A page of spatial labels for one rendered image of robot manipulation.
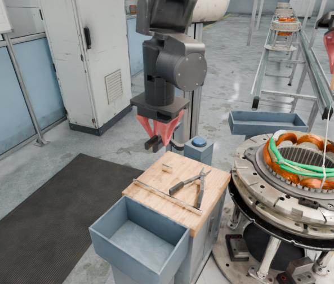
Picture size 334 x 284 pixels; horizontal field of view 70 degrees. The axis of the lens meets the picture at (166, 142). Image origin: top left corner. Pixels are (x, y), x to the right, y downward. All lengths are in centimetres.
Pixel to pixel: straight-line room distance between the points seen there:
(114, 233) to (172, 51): 42
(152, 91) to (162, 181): 24
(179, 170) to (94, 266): 122
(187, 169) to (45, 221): 157
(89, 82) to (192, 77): 230
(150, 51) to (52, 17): 230
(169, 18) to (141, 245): 45
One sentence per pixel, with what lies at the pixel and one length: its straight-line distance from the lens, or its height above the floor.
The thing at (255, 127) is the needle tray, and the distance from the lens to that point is 88.
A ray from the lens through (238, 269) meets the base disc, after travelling 78.
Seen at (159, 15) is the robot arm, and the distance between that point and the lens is 40.
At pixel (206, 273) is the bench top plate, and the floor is 78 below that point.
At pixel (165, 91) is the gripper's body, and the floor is 130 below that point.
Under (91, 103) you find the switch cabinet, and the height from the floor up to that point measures 41.
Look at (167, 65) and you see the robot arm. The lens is 37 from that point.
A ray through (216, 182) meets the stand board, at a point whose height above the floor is 107.
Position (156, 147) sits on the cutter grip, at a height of 119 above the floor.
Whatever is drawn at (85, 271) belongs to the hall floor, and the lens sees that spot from 174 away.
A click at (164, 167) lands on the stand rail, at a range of 61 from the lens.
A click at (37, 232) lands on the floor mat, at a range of 201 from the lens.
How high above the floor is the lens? 146
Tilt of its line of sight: 33 degrees down
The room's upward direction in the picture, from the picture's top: straight up
